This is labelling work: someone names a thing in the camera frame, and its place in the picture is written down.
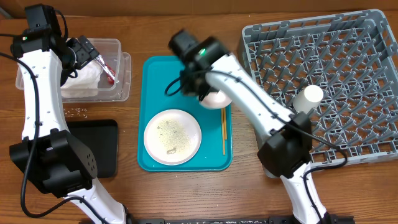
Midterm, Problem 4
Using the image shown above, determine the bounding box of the clear plastic bin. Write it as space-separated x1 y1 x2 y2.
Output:
15 38 122 98

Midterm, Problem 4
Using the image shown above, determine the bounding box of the wooden chopstick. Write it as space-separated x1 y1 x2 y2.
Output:
222 108 228 141
221 108 226 156

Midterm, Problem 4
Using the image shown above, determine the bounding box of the large white plate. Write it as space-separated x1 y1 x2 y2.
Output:
144 109 202 166

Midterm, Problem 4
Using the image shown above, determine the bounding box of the white cup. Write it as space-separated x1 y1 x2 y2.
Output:
293 85 324 114

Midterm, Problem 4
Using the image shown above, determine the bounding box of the black tray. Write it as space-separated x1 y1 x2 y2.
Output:
67 119 119 178

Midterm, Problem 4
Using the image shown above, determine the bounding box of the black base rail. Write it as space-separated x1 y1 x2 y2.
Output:
133 214 355 224

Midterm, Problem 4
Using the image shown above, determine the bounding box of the teal serving tray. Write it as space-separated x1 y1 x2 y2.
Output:
137 56 233 172

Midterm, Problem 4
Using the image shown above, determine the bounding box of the grey dishwasher rack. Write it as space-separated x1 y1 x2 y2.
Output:
238 9 397 166

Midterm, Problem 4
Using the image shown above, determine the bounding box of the red snack wrapper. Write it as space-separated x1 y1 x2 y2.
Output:
98 55 116 85

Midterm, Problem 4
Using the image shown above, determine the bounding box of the small pink bowl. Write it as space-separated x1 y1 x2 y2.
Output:
200 90 232 110

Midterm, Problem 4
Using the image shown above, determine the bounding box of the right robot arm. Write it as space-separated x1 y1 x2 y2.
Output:
168 29 328 223

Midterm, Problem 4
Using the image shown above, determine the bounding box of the white napkin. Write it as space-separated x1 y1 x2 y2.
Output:
62 62 103 89

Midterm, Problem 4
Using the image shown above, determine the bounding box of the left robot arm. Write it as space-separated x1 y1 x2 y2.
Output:
9 4 134 223

